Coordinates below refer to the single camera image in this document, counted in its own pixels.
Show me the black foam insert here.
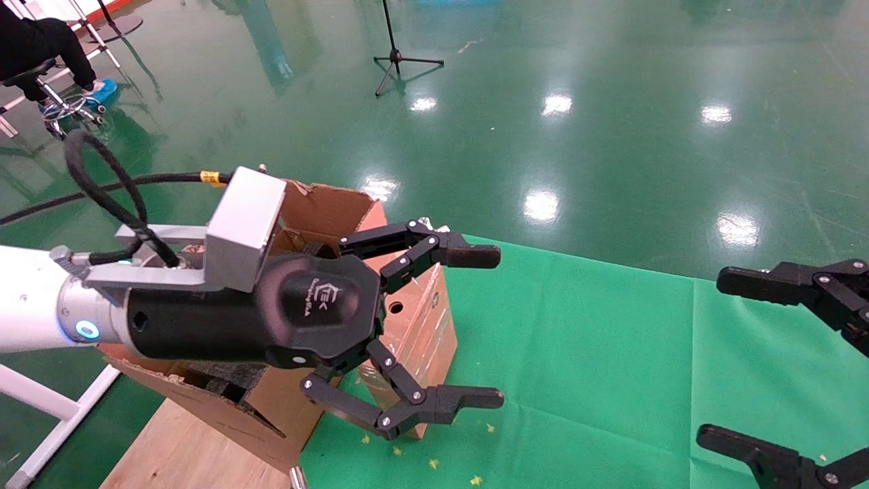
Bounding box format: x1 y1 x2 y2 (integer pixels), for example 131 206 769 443
180 362 270 403

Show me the black round base stand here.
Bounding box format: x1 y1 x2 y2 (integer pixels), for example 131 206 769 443
85 0 144 43

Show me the large open cardboard carton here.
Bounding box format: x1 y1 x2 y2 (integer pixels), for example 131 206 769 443
98 178 391 473

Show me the seated person in black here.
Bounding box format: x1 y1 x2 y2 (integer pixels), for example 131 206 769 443
0 3 119 113

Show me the black tripod stand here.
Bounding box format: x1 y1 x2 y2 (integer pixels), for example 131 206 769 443
373 0 445 97

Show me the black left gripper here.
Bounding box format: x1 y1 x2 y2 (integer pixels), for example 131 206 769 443
126 219 505 441

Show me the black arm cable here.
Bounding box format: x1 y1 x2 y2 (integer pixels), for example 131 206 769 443
0 129 235 269

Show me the black wheeled stool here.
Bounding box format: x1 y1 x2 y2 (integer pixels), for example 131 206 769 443
2 58 108 141

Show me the small taped cardboard box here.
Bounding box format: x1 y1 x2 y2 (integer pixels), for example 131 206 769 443
358 261 459 439

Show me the blue shoe cover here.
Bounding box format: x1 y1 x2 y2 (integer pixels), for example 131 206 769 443
81 79 120 104

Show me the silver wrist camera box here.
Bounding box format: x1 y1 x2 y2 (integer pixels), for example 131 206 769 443
85 166 287 294

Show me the white metal stand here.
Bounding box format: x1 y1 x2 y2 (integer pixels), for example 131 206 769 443
0 0 123 137

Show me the green table cloth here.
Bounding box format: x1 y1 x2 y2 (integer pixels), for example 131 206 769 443
299 234 869 489

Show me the white table leg frame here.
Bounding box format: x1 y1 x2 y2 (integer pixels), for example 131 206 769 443
0 363 122 489

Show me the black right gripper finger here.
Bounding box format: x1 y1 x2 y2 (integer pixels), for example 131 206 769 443
717 258 869 357
697 424 869 489

